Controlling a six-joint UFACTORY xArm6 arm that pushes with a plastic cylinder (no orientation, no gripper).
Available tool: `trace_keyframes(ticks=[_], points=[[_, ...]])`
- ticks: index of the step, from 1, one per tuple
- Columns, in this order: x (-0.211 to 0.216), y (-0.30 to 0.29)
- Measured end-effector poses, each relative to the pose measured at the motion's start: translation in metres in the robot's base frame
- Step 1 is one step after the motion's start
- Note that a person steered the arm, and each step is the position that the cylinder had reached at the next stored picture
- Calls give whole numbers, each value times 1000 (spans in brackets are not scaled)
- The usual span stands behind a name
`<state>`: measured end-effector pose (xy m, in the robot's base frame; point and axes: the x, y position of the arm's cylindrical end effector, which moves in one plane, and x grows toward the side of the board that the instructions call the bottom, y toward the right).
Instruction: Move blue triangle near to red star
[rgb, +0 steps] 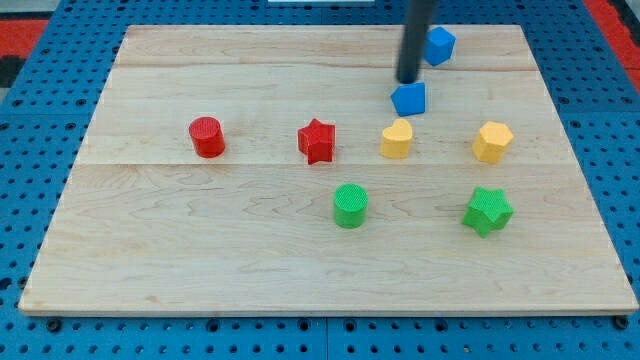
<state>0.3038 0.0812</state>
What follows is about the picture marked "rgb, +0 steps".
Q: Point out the red star block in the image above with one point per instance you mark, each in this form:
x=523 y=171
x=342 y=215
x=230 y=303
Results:
x=316 y=141

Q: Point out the yellow heart block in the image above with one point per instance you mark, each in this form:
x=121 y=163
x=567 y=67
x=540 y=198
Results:
x=396 y=139

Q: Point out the blue cube block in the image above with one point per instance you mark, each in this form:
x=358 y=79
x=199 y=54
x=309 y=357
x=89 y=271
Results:
x=439 y=46

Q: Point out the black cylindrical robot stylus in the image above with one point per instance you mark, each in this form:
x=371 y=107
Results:
x=418 y=19

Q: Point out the yellow hexagon block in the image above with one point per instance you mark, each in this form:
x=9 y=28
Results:
x=492 y=142

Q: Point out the light wooden board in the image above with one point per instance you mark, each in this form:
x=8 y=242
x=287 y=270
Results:
x=145 y=227

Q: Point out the green star block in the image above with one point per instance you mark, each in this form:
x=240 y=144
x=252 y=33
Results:
x=488 y=210

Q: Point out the red cylinder block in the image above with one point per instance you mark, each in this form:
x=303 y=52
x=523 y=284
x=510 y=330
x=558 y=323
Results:
x=207 y=137

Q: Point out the green cylinder block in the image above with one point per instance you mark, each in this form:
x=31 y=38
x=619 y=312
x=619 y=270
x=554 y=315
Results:
x=350 y=204

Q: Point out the blue triangle block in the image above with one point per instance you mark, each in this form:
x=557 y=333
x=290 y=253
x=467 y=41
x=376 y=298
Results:
x=409 y=99

